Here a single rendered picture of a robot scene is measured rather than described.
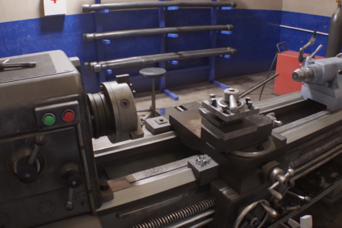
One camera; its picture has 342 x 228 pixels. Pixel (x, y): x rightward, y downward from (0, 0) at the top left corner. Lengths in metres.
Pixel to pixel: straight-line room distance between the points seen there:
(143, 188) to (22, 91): 0.59
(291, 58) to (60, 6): 3.30
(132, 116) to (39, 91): 0.39
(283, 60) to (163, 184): 3.34
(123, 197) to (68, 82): 0.50
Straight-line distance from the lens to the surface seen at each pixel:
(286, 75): 4.23
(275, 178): 1.17
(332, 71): 2.05
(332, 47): 4.09
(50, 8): 3.91
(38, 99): 0.80
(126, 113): 1.03
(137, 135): 1.07
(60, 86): 0.82
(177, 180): 1.16
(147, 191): 1.11
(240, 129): 1.08
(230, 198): 1.15
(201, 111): 1.15
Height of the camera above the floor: 1.54
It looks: 21 degrees down
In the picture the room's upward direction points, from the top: straight up
